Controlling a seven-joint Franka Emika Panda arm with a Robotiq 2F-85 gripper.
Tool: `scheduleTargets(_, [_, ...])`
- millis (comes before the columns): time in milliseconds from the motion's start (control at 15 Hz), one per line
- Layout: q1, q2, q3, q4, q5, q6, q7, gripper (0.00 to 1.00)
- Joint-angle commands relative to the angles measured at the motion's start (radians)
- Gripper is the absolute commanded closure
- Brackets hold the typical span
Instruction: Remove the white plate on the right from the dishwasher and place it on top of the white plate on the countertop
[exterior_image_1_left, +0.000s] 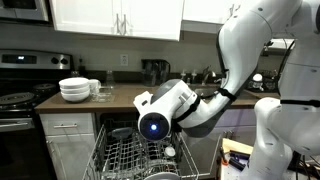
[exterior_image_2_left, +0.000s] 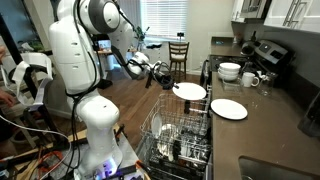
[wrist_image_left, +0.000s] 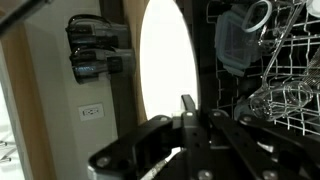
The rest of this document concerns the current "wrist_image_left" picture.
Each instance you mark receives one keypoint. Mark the small container with blue lid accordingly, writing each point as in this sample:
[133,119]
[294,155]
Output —
[240,108]

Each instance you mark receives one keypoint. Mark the clear glass cup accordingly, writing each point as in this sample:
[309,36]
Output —
[245,26]

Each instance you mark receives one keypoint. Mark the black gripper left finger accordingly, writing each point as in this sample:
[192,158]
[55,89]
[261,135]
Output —
[196,143]

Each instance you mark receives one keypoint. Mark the black dishwasher body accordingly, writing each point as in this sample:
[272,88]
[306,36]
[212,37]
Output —
[206,66]

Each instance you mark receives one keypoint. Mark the white dinner plate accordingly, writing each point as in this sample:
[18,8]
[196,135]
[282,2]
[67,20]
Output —
[166,60]

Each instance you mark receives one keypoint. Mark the black wall-mounted device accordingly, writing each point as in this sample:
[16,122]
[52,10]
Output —
[96,50]

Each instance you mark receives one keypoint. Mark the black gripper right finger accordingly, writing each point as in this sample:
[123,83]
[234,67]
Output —
[260,146]

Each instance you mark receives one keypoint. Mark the white wall outlet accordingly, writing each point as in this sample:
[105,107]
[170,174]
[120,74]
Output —
[91,112]

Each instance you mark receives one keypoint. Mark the clear wine glass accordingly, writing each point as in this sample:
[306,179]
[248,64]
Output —
[283,100]

